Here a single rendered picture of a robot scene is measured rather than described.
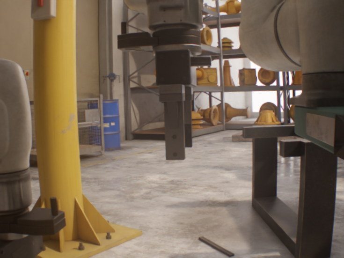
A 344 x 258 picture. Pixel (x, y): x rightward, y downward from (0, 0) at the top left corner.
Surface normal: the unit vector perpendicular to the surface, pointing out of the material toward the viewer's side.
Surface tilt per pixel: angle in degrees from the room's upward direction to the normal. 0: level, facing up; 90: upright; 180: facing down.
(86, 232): 90
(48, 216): 0
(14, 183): 90
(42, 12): 90
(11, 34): 90
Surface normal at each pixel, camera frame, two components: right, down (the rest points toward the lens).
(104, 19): -0.52, 0.08
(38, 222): 0.24, 0.06
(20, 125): 0.90, 0.01
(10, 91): 0.77, -0.14
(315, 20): -0.83, 0.04
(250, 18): -0.95, 0.17
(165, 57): -0.15, 0.07
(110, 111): 0.59, 0.05
